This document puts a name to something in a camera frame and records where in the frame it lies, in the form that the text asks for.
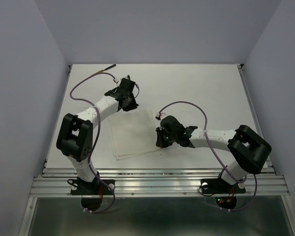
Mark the white cloth napkin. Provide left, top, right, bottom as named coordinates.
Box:
left=108, top=108, right=160, bottom=160

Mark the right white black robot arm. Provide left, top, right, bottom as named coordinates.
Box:
left=156, top=125, right=272, bottom=192

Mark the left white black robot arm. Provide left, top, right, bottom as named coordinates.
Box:
left=56, top=92, right=138, bottom=194

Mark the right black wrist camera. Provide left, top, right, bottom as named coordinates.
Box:
left=160, top=116, right=198, bottom=148

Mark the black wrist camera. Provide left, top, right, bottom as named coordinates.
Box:
left=160, top=116, right=198, bottom=148
left=104, top=77, right=139, bottom=101

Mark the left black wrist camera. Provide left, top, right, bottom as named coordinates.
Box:
left=104, top=77, right=139, bottom=101

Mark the gold knife green handle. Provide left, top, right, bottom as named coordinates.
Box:
left=95, top=64, right=116, bottom=74

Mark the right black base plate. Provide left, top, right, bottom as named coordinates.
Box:
left=199, top=178, right=246, bottom=195

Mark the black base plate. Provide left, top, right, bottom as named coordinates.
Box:
left=199, top=178, right=246, bottom=195
left=67, top=178, right=113, bottom=196

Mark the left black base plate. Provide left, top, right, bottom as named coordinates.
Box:
left=67, top=178, right=113, bottom=196

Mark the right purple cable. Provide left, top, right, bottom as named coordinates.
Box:
left=155, top=100, right=258, bottom=212

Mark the aluminium rail frame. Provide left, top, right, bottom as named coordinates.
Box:
left=20, top=64, right=295, bottom=236

